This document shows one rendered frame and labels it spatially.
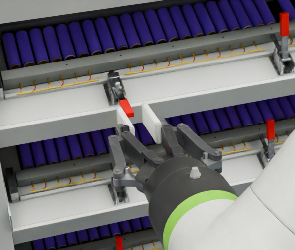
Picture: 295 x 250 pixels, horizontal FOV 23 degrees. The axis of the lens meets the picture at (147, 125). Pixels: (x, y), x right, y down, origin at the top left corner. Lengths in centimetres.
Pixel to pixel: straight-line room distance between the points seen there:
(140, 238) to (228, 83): 38
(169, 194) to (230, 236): 12
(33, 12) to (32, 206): 36
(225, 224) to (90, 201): 58
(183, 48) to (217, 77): 7
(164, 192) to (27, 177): 48
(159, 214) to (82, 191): 48
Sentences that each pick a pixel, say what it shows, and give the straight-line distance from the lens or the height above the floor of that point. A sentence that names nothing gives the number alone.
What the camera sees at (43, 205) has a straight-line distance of 118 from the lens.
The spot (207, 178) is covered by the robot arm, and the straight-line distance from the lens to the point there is 73.
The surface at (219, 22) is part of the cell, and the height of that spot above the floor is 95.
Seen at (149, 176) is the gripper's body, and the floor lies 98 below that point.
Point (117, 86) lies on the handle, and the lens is 104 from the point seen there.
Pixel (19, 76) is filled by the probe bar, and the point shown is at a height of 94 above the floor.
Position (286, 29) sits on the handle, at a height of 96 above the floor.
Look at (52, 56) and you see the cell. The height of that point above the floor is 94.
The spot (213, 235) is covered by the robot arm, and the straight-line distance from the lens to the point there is 63.
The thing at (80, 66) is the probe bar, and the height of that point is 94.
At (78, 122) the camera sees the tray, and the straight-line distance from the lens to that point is 105.
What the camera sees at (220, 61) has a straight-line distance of 112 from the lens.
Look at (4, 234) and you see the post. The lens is 116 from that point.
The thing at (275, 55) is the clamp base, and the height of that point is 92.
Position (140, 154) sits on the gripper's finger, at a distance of 85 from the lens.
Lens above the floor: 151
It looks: 38 degrees down
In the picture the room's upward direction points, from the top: straight up
